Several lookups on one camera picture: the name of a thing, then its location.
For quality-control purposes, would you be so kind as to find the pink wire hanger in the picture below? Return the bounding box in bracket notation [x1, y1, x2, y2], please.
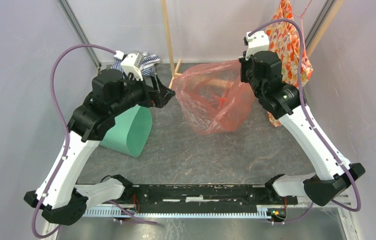
[287, 0, 313, 35]

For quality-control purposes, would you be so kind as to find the left aluminium corner post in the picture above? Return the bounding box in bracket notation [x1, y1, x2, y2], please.
[58, 0, 102, 70]

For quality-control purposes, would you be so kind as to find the wooden rack frame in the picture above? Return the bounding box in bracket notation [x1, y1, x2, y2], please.
[160, 0, 345, 90]

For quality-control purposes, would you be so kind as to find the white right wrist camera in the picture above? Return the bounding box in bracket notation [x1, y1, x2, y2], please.
[245, 30, 270, 60]

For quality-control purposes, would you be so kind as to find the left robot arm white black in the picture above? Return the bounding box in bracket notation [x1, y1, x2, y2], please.
[24, 69, 175, 226]

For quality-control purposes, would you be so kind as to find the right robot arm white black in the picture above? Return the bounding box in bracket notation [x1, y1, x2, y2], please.
[239, 50, 365, 207]

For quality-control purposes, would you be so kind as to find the blue white striped cloth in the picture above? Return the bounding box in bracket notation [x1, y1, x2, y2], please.
[109, 51, 161, 77]

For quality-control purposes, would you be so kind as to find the floral orange cloth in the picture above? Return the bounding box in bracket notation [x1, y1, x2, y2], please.
[265, 0, 313, 127]

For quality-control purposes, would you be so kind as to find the red plastic trash bag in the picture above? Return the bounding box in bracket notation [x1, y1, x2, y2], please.
[171, 60, 256, 135]

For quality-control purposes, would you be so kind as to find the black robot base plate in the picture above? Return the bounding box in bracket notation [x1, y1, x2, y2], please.
[115, 184, 298, 214]

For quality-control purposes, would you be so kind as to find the right aluminium corner post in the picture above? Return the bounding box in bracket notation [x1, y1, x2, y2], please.
[305, 0, 339, 55]

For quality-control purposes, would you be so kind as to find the slotted cable duct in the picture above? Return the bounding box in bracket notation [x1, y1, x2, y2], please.
[83, 205, 271, 220]

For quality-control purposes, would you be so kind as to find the green plastic trash bin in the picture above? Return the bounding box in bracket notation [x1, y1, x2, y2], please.
[100, 105, 153, 158]

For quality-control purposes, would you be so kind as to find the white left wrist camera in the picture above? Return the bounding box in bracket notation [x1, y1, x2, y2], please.
[114, 50, 144, 82]

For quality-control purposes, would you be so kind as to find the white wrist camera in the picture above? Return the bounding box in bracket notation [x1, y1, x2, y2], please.
[114, 50, 144, 82]
[245, 30, 270, 60]

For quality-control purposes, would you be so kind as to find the aluminium corner post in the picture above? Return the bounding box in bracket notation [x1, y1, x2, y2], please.
[58, 0, 102, 70]
[305, 0, 339, 55]

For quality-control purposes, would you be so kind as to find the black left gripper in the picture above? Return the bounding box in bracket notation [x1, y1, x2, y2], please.
[111, 70, 175, 117]

